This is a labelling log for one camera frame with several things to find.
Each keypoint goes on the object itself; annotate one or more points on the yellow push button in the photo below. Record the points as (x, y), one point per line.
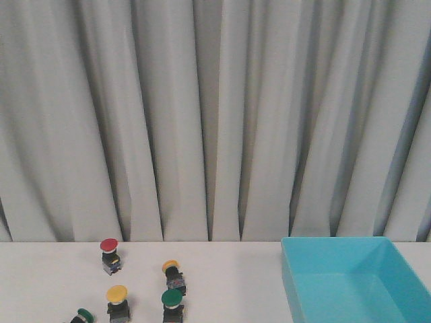
(118, 305)
(174, 278)

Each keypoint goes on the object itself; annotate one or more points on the blue plastic box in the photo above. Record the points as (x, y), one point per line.
(359, 279)

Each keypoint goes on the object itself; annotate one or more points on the white pleated curtain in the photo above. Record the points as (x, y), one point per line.
(214, 120)

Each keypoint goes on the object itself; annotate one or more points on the yellow push button lying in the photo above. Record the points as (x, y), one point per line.
(174, 278)

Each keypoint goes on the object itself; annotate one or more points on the green push button standing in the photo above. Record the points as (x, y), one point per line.
(173, 307)

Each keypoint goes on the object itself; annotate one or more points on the red push button standing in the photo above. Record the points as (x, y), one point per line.
(111, 261)

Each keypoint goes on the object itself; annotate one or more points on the green push button lying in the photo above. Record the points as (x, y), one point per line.
(83, 316)

